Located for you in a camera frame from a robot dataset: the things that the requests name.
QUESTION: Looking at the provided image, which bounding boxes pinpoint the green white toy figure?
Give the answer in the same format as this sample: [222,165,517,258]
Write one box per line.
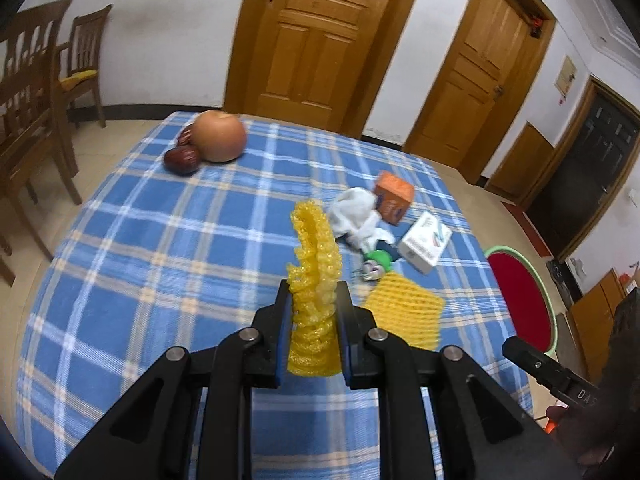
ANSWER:
[361,242,401,282]

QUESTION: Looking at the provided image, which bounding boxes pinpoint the wooden wall panel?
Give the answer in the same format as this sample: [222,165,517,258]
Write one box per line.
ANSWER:
[485,122,556,206]

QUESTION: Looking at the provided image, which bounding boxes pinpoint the large apple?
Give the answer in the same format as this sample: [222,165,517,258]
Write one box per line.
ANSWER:
[192,110,247,163]

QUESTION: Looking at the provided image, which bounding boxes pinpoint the small orange box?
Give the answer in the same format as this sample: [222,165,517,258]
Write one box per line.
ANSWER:
[374,170,416,226]

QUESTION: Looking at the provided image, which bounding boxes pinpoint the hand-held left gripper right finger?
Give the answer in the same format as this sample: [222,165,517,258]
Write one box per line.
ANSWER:
[335,281,583,480]

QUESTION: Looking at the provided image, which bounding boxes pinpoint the tall wooden chair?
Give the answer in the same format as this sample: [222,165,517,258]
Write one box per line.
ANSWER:
[0,0,83,261]

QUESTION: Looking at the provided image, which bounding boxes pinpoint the white printed box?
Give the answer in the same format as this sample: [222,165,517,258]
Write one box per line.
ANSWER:
[397,211,453,276]

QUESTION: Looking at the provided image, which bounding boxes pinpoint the yellow foam fruit net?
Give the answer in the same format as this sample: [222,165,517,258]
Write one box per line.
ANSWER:
[361,272,447,352]
[286,199,346,378]

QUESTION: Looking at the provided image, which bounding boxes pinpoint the wooden chair with cushion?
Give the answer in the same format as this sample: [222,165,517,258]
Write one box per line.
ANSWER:
[56,4,113,128]

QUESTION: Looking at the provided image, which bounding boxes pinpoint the low wooden cabinet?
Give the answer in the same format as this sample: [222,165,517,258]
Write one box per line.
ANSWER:
[570,267,640,383]

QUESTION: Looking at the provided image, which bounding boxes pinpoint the white plastic bag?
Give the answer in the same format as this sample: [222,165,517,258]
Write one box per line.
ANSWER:
[327,186,396,252]

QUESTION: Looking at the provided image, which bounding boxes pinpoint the framed wall notice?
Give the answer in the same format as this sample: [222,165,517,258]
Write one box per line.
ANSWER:
[554,56,577,101]

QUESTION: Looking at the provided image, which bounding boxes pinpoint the blue plaid tablecloth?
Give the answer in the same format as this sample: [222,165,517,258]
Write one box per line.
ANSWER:
[15,110,533,480]

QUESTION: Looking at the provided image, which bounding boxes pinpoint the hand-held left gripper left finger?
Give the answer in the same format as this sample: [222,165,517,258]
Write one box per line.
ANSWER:
[54,279,295,480]

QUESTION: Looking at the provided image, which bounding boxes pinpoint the dark entrance door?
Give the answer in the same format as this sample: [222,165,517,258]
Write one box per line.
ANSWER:
[520,76,640,263]

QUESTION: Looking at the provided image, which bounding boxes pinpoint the red doormat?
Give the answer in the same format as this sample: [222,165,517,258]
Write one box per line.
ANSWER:
[502,200,553,258]

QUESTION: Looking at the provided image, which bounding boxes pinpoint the yellow seat cushion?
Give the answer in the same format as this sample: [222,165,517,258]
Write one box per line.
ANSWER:
[60,69,98,92]

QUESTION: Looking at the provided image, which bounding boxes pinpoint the red basin with green rim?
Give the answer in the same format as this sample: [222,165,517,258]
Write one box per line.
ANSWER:
[484,245,558,356]

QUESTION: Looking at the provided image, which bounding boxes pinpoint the dark shoes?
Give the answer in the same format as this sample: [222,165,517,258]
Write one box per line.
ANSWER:
[547,257,576,306]

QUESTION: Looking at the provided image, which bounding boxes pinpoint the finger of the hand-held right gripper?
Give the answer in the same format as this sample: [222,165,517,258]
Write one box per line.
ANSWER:
[502,335,577,404]

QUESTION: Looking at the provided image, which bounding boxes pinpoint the light wooden panel door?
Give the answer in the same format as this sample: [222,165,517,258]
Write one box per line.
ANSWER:
[222,0,431,138]
[404,0,557,186]

